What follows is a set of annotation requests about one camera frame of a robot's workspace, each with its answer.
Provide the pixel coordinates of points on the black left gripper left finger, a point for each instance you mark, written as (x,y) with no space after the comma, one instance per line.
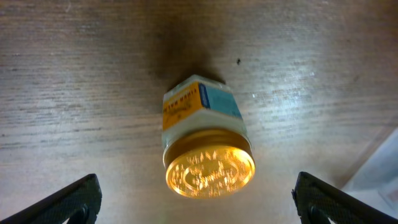
(79,202)

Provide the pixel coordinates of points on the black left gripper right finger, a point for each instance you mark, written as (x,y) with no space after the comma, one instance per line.
(318,202)

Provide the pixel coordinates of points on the small jar gold lid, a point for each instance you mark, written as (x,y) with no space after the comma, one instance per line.
(207,152)

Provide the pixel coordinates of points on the clear plastic container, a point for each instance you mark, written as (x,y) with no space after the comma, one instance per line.
(375,183)

